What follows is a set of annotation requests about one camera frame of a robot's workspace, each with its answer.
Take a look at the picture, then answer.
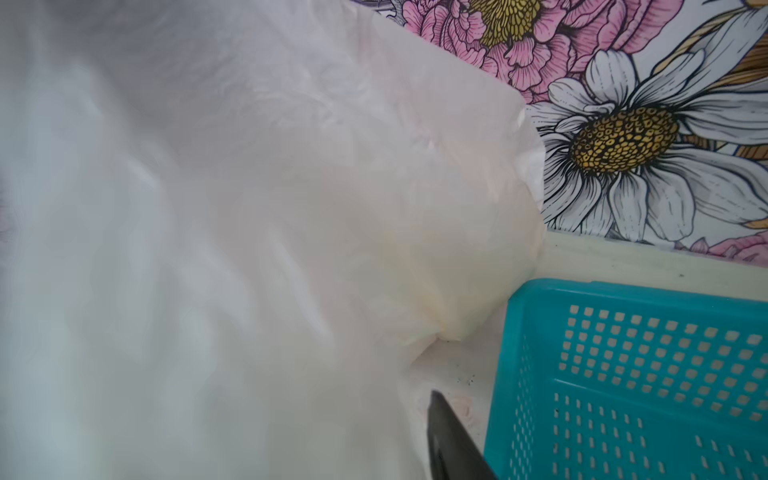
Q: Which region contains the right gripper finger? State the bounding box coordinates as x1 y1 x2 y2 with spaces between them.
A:
426 390 497 480

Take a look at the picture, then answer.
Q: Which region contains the teal plastic basket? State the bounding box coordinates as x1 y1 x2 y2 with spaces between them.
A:
484 279 767 479

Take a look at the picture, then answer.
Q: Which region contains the white plastic bag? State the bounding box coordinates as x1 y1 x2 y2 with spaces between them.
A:
1 1 545 479

